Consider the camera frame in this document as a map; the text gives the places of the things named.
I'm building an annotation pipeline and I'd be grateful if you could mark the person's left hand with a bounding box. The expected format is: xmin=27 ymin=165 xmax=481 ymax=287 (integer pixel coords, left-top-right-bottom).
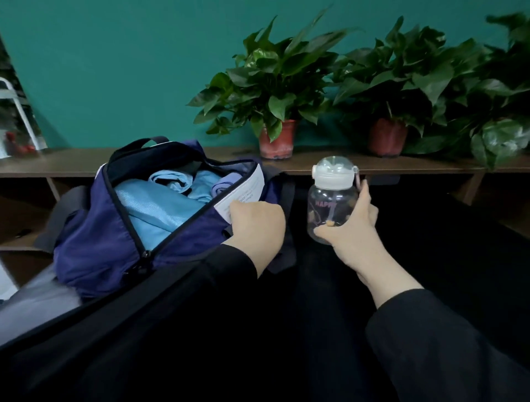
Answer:
xmin=222 ymin=199 xmax=287 ymax=278

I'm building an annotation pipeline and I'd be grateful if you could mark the person's right hand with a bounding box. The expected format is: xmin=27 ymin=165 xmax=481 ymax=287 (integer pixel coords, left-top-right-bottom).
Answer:
xmin=313 ymin=179 xmax=389 ymax=283

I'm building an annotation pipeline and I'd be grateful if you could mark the clear bottle silver cap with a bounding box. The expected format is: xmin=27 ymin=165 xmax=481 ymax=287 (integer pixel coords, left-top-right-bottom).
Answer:
xmin=307 ymin=156 xmax=361 ymax=245

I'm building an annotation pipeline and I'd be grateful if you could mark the navy blue bag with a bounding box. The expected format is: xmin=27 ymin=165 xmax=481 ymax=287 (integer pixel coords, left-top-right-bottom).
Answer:
xmin=35 ymin=136 xmax=298 ymax=301

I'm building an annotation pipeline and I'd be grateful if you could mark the person's right forearm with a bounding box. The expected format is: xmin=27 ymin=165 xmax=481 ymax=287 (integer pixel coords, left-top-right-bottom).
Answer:
xmin=356 ymin=255 xmax=530 ymax=402

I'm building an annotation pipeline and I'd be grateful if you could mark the person's left forearm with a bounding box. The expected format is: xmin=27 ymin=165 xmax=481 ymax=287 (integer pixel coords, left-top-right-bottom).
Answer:
xmin=0 ymin=240 xmax=266 ymax=402

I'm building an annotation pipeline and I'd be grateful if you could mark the black leather bench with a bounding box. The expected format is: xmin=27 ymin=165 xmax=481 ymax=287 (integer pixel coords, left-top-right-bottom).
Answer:
xmin=0 ymin=170 xmax=530 ymax=402

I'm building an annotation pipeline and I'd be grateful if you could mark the green plant in red pot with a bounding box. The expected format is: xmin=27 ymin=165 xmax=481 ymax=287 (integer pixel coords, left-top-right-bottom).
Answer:
xmin=331 ymin=17 xmax=490 ymax=158
xmin=189 ymin=10 xmax=353 ymax=161

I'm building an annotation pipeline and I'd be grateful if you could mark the green plant in white pot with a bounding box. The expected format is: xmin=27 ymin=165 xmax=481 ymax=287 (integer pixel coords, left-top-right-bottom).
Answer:
xmin=464 ymin=12 xmax=530 ymax=171

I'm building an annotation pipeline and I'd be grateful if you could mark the wooden shelf cabinet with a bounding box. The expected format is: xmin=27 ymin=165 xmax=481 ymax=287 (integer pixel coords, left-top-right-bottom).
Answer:
xmin=0 ymin=147 xmax=530 ymax=287

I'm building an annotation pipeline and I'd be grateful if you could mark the red bottle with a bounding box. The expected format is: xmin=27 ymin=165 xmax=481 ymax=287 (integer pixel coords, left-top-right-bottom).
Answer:
xmin=7 ymin=131 xmax=38 ymax=157

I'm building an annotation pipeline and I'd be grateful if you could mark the white wheeled cart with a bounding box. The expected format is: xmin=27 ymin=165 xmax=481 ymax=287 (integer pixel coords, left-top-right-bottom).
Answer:
xmin=0 ymin=76 xmax=41 ymax=160

